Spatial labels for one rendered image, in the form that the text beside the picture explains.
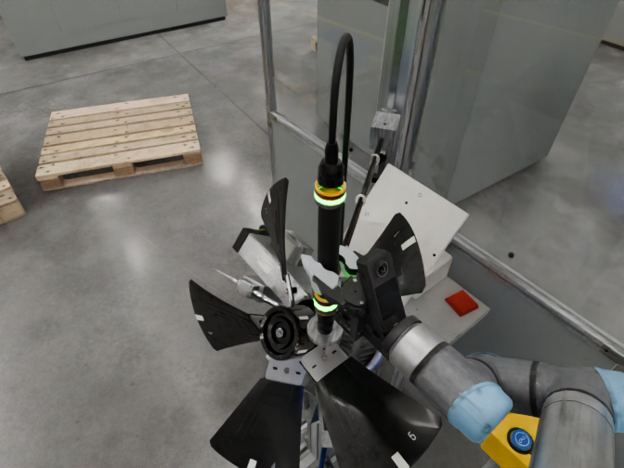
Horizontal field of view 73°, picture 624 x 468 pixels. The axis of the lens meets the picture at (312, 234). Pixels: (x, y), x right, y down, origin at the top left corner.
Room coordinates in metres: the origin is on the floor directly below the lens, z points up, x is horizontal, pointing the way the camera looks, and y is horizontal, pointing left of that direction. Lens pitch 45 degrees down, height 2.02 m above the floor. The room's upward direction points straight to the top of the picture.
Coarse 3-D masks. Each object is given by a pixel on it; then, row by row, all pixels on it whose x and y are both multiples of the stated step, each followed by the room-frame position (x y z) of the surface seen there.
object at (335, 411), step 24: (336, 384) 0.40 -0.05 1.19; (360, 384) 0.40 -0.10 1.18; (384, 384) 0.40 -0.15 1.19; (336, 408) 0.36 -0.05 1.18; (360, 408) 0.36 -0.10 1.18; (384, 408) 0.36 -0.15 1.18; (408, 408) 0.36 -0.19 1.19; (336, 432) 0.32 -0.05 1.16; (360, 432) 0.31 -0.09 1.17; (384, 432) 0.31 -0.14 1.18; (432, 432) 0.31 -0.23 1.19; (336, 456) 0.28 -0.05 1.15; (360, 456) 0.28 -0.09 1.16; (384, 456) 0.27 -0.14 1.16; (408, 456) 0.27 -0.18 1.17
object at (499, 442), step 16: (512, 416) 0.38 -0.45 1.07; (528, 416) 0.38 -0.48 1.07; (496, 432) 0.35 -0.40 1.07; (512, 432) 0.35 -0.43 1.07; (528, 432) 0.35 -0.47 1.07; (496, 448) 0.33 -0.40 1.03; (512, 448) 0.32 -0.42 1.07; (528, 448) 0.32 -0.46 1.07; (512, 464) 0.30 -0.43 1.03; (528, 464) 0.29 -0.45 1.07
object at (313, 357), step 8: (336, 344) 0.49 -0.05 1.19; (312, 352) 0.48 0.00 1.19; (320, 352) 0.48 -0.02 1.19; (328, 352) 0.48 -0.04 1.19; (336, 352) 0.48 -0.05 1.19; (304, 360) 0.46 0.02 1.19; (312, 360) 0.46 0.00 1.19; (320, 360) 0.46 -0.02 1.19; (328, 360) 0.46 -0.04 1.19; (336, 360) 0.46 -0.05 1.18; (320, 368) 0.44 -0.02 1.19; (328, 368) 0.44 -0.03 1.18; (312, 376) 0.42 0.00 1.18; (320, 376) 0.42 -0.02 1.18
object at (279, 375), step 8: (272, 360) 0.48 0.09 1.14; (288, 360) 0.49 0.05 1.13; (296, 360) 0.49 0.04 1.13; (272, 368) 0.47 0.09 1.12; (280, 368) 0.48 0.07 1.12; (296, 368) 0.48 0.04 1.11; (272, 376) 0.46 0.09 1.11; (280, 376) 0.46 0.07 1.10; (288, 376) 0.47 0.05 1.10; (296, 376) 0.47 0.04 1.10; (304, 376) 0.47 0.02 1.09; (296, 384) 0.45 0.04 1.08
